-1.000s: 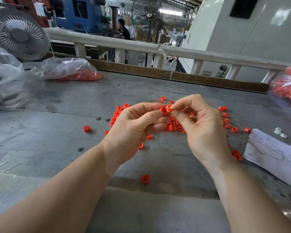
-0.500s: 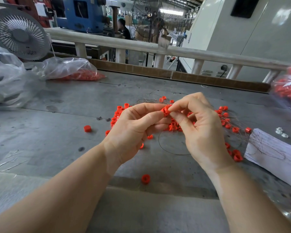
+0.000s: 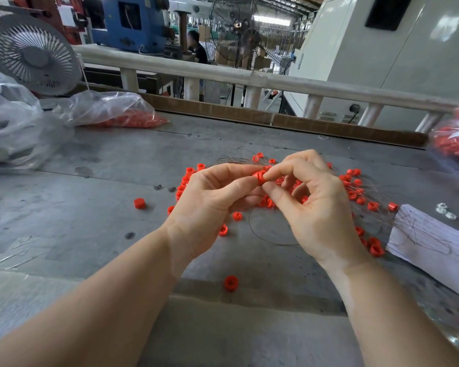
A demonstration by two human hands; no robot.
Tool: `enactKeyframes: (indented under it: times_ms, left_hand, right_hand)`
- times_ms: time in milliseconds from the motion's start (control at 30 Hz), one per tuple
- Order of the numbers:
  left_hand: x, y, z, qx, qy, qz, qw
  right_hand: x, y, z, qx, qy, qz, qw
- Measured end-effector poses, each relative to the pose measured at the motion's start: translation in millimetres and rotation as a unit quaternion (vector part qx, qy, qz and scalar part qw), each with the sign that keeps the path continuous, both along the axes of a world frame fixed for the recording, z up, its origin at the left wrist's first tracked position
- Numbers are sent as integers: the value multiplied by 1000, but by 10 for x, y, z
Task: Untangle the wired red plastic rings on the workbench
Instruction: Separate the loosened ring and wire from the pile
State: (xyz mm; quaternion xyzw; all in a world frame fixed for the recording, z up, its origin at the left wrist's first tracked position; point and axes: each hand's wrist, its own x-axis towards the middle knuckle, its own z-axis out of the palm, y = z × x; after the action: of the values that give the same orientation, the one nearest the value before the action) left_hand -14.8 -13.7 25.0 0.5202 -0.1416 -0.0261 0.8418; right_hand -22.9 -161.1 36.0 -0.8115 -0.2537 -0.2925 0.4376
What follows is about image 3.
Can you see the person's left hand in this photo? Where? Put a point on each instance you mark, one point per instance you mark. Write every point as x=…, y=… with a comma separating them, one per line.
x=206, y=214

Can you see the white desk fan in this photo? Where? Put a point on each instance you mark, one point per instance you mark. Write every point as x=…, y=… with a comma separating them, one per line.
x=34, y=53

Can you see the blue industrial machine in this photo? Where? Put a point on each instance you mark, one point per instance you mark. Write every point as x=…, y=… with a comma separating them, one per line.
x=147, y=26

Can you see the small clear plastic piece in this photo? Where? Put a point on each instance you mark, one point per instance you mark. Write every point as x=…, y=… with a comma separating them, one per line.
x=450, y=215
x=441, y=208

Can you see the person's right forearm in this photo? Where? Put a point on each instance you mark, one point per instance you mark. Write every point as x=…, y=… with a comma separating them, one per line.
x=398, y=321

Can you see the red industrial machine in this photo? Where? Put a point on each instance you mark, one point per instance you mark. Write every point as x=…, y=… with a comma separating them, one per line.
x=34, y=7

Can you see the brown wooden board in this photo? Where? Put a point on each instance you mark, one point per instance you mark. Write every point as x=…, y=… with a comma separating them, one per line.
x=235, y=112

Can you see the black pedestal fan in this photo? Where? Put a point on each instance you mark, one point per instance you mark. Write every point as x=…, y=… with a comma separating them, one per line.
x=251, y=38

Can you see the large grey machine cabinet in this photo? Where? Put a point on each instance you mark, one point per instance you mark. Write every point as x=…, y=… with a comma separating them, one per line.
x=434, y=51

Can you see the clear bag with red pieces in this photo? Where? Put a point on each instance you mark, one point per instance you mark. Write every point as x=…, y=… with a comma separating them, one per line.
x=111, y=109

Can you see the white metal railing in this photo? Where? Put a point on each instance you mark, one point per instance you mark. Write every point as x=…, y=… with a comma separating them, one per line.
x=200, y=68

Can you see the crumpled clear plastic bag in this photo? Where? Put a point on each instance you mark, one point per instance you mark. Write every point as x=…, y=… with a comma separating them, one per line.
x=11, y=130

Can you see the pile of red plastic rings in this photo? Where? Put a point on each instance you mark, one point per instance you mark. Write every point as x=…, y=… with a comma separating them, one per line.
x=359, y=193

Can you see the person's left forearm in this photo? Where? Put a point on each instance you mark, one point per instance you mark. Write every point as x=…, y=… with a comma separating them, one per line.
x=80, y=317

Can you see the person's right hand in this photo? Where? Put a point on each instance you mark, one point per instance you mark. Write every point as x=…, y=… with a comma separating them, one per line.
x=321, y=214

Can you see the white paper sheet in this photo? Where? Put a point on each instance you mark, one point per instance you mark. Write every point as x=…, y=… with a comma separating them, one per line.
x=440, y=252

